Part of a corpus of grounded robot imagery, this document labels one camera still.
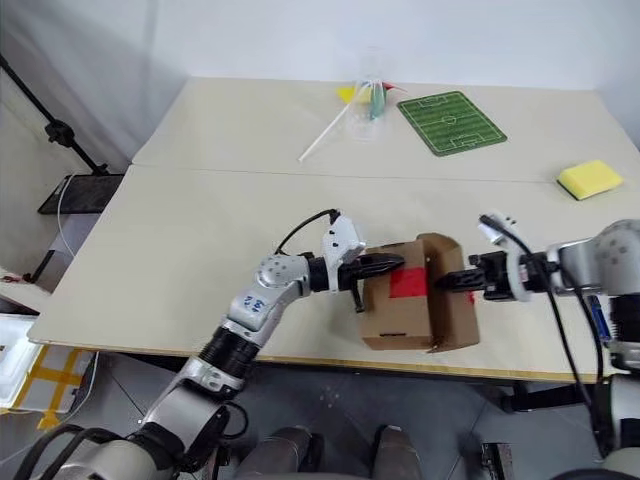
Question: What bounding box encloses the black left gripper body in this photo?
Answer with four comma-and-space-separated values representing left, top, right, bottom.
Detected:
338, 258, 370, 314

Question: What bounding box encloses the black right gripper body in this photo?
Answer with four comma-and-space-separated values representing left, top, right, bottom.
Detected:
468, 251, 512, 301

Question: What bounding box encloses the brown cardboard box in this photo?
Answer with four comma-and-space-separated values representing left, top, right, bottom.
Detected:
359, 232, 481, 355

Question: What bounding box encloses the blue box cutter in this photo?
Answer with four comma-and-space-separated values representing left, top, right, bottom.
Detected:
589, 294, 611, 346

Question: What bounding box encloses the red tape strip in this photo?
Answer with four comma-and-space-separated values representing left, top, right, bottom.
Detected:
388, 268, 430, 300

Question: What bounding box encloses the white foam box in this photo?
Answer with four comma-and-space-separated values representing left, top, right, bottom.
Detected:
0, 312, 45, 412

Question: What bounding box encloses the black table leg base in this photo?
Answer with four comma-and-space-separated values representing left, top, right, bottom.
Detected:
502, 382, 596, 414

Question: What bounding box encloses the clear plastic cup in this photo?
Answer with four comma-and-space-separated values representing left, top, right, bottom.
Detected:
344, 47, 389, 144

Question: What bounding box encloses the yellow sponge with green base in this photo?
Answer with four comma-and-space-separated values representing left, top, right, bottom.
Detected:
556, 159, 625, 202

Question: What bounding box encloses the green soccer field mat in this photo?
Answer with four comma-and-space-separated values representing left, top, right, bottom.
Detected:
397, 90, 509, 158

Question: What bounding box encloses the green paper flag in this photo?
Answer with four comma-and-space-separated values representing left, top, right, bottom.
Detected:
367, 82, 387, 122

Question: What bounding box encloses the white straw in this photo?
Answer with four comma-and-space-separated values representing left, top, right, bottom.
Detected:
298, 85, 374, 164

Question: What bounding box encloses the dark rounded shape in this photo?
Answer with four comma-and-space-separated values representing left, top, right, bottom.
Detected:
372, 424, 427, 480
237, 425, 315, 480

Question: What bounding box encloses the black stand leg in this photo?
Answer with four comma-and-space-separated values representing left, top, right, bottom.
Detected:
22, 248, 57, 285

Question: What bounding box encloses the black stand pole with clamp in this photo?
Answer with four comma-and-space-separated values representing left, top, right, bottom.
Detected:
0, 54, 109, 176

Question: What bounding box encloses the beige side table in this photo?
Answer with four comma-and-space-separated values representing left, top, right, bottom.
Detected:
0, 267, 55, 315

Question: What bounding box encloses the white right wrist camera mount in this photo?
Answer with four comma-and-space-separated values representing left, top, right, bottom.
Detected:
477, 211, 532, 303

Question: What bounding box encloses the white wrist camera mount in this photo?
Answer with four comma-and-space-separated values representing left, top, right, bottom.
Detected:
321, 212, 367, 275
477, 211, 532, 303

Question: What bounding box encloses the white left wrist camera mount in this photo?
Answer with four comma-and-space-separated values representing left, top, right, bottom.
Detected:
321, 212, 367, 275

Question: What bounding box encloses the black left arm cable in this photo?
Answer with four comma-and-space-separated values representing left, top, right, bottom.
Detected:
274, 208, 342, 254

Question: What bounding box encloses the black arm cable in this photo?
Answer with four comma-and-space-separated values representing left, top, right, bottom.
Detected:
478, 214, 616, 459
274, 208, 342, 254

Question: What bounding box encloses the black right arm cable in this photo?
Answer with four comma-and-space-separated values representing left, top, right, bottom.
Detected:
478, 214, 616, 459

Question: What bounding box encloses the grey metal bracket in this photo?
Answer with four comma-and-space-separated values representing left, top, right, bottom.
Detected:
479, 442, 515, 480

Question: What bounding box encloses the black stand base plate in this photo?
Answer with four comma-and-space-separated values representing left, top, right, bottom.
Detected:
38, 173, 126, 216

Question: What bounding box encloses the thin white cable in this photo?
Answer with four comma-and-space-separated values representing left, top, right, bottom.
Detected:
55, 174, 77, 257

